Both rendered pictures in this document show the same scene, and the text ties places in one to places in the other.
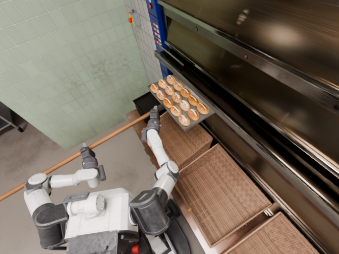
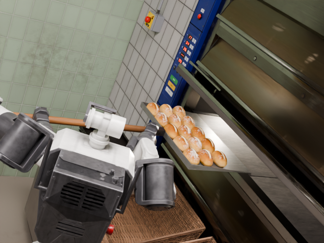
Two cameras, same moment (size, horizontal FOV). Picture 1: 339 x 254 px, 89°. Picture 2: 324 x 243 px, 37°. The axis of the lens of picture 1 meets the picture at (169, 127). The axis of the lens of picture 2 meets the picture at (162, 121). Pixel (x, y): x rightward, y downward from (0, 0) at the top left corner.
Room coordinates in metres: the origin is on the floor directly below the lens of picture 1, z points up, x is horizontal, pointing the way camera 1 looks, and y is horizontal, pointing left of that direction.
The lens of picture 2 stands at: (-1.08, 0.57, 2.11)
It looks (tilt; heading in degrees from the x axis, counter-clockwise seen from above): 23 degrees down; 345
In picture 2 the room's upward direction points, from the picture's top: 23 degrees clockwise
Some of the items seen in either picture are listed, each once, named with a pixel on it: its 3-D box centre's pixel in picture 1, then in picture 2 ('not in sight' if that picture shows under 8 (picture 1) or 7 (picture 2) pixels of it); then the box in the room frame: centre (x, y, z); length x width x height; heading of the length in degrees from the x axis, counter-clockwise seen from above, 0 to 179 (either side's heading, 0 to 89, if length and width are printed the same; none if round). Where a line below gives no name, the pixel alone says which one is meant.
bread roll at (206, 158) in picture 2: (193, 113); (206, 156); (0.74, -0.18, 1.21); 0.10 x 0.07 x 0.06; 15
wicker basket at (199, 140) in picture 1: (174, 138); (133, 211); (0.90, -0.02, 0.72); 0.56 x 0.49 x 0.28; 20
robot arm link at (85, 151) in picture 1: (89, 159); (39, 128); (0.60, 0.55, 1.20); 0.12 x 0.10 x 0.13; 14
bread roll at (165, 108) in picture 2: (162, 83); (166, 110); (1.13, -0.04, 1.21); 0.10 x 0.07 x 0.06; 18
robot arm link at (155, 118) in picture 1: (155, 120); (147, 139); (0.77, 0.09, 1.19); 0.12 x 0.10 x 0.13; 165
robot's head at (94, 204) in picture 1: (88, 205); (105, 126); (0.22, 0.37, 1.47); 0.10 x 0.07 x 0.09; 85
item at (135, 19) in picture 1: (134, 18); (154, 21); (1.85, 0.06, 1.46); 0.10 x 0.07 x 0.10; 19
